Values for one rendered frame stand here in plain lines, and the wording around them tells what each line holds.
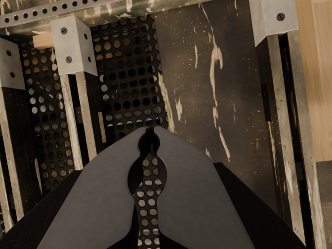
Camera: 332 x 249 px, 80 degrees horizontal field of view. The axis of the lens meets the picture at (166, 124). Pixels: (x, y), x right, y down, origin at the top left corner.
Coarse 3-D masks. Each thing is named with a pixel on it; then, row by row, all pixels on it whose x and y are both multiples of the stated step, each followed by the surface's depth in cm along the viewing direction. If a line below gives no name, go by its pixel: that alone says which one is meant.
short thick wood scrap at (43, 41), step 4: (36, 36) 51; (40, 36) 51; (44, 36) 51; (48, 36) 51; (36, 40) 52; (40, 40) 51; (44, 40) 51; (48, 40) 51; (52, 40) 51; (36, 44) 52; (40, 44) 51; (44, 44) 51; (48, 44) 51; (52, 44) 52; (40, 48) 53; (44, 48) 53
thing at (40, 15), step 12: (60, 0) 46; (72, 0) 46; (84, 0) 46; (96, 0) 45; (108, 0) 45; (120, 0) 45; (12, 12) 48; (24, 12) 48; (36, 12) 47; (48, 12) 47; (60, 12) 46; (72, 12) 47; (0, 24) 48; (12, 24) 48
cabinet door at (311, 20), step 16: (304, 0) 43; (320, 0) 43; (304, 16) 43; (320, 16) 43; (304, 32) 44; (320, 32) 43; (304, 48) 44; (320, 48) 44; (304, 64) 44; (320, 64) 44; (320, 80) 44; (320, 96) 44; (320, 112) 44; (320, 128) 44; (320, 144) 44; (320, 160) 44
